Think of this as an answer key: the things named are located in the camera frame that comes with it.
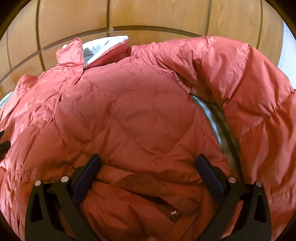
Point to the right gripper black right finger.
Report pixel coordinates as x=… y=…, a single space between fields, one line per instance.
x=254 y=221

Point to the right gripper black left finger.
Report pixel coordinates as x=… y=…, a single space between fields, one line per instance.
x=52 y=212

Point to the red quilted down jacket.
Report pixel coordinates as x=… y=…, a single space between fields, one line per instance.
x=133 y=107

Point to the green white checked bedsheet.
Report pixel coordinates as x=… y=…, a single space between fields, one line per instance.
x=227 y=142

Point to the wooden panelled wardrobe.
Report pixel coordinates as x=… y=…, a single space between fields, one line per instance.
x=29 y=44

